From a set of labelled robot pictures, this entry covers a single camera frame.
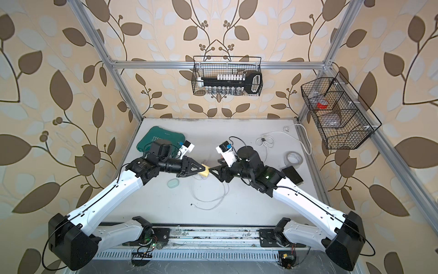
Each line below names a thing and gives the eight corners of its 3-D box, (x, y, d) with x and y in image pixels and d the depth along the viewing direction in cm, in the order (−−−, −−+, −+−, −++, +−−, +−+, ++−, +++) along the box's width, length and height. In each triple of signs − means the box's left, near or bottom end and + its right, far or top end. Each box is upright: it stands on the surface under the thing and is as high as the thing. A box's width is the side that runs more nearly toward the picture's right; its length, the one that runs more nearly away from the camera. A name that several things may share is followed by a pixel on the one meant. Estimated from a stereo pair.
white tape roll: (285, 168, 97) (287, 166, 95) (282, 153, 104) (283, 150, 101) (303, 168, 97) (305, 166, 95) (298, 153, 104) (300, 150, 101)
